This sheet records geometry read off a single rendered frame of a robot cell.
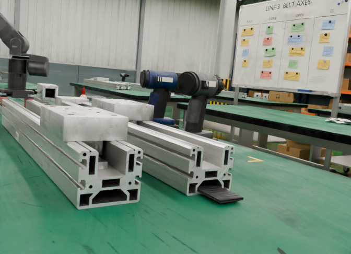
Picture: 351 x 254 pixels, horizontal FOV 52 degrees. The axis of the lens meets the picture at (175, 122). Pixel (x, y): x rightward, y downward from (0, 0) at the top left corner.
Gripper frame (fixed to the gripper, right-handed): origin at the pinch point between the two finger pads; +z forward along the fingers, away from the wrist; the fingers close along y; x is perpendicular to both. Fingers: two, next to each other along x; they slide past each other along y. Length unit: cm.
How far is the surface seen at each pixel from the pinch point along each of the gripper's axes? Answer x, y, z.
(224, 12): 600, 580, -193
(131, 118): -53, 18, -7
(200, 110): -61, 33, -10
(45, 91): 88, 30, -3
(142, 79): -32.4, 31.1, -16.4
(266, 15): 168, 287, -97
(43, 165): -65, -5, 1
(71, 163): -82, -5, -4
